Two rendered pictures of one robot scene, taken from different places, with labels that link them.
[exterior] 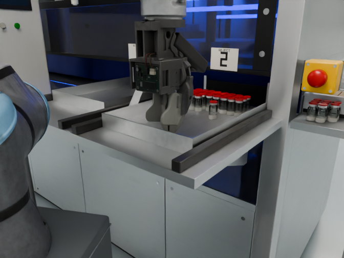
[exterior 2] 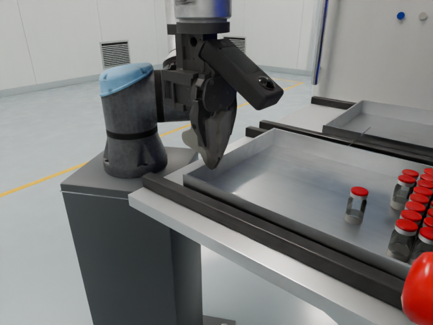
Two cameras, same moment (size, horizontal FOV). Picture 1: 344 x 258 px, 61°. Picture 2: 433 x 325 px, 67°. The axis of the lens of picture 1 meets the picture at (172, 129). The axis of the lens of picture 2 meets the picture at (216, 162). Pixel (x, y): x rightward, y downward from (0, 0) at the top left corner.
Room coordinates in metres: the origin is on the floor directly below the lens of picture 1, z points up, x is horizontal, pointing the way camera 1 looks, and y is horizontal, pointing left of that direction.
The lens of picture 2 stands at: (0.54, -0.45, 1.13)
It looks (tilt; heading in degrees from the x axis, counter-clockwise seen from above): 26 degrees down; 90
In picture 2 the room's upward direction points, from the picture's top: straight up
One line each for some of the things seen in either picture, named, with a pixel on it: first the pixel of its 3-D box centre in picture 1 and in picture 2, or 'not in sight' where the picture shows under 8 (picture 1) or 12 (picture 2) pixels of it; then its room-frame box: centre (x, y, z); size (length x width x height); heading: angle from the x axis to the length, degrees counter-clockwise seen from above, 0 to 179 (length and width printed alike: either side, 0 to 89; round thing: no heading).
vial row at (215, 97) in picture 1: (212, 103); (416, 209); (0.79, -0.11, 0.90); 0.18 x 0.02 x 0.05; 51
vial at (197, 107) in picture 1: (198, 102); (403, 193); (0.79, -0.07, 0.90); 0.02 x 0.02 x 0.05
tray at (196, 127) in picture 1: (189, 114); (329, 187); (0.70, -0.04, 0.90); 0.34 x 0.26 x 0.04; 141
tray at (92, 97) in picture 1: (119, 91); (426, 133); (0.97, 0.18, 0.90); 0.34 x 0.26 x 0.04; 141
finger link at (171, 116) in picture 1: (170, 116); (197, 141); (0.51, 0.00, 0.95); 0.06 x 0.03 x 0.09; 141
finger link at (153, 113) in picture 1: (157, 113); (210, 135); (0.53, 0.03, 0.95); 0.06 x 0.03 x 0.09; 141
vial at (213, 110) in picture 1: (213, 110); (356, 206); (0.71, -0.10, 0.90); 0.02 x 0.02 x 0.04
